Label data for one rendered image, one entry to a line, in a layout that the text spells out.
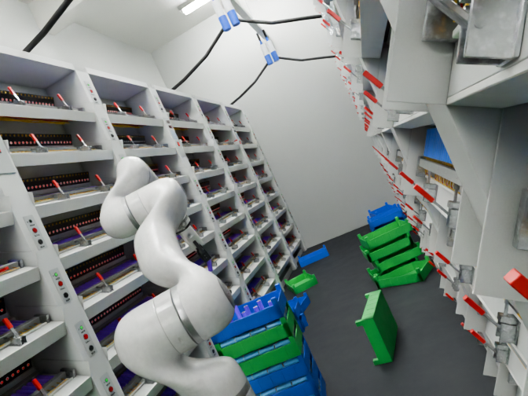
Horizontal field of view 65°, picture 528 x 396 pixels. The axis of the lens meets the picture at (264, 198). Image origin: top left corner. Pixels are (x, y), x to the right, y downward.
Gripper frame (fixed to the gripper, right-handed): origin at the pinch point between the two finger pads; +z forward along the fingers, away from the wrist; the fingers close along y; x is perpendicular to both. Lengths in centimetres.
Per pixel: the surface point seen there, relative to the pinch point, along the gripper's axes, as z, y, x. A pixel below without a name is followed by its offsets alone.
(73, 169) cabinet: -49, 69, 19
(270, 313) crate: 26.9, -20.8, -4.8
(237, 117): 28, 294, -145
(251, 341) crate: 32.4, -17.7, 7.2
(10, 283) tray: -40, -13, 51
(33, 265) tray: -38, -3, 45
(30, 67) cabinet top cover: -95, 60, 5
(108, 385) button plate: 8, -14, 53
